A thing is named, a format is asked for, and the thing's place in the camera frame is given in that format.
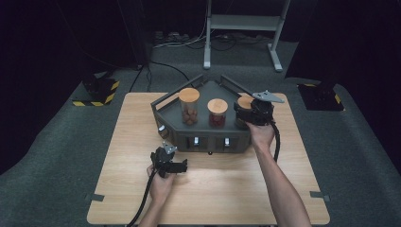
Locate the dark grey corner shelf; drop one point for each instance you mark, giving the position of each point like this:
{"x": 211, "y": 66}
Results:
{"x": 205, "y": 91}

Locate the person's right hand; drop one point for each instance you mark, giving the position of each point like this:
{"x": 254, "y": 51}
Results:
{"x": 261, "y": 137}

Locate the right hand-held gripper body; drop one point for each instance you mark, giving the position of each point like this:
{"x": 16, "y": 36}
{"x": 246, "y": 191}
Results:
{"x": 261, "y": 110}

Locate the tall glass jar with nuts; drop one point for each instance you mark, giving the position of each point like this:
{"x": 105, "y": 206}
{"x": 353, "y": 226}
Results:
{"x": 189, "y": 105}

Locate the black base with striped edge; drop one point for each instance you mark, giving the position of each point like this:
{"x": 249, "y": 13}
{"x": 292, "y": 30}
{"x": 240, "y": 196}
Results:
{"x": 99, "y": 90}
{"x": 321, "y": 97}

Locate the person's left hand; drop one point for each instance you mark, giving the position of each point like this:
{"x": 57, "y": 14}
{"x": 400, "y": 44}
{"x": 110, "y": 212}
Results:
{"x": 160, "y": 187}

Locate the grey metal stand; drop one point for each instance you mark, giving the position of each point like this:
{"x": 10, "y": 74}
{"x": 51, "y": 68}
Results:
{"x": 242, "y": 22}

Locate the grey tape strip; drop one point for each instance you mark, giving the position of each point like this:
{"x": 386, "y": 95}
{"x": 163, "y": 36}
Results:
{"x": 320, "y": 196}
{"x": 94, "y": 197}

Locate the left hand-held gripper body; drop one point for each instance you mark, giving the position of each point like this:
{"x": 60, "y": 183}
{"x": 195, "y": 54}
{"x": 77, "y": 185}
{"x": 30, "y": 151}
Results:
{"x": 161, "y": 162}

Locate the glass jar with red contents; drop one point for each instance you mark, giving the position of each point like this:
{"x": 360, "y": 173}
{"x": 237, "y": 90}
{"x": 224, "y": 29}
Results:
{"x": 217, "y": 112}

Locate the short glass jar wooden lid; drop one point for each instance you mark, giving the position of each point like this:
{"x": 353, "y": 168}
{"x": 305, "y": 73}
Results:
{"x": 245, "y": 101}

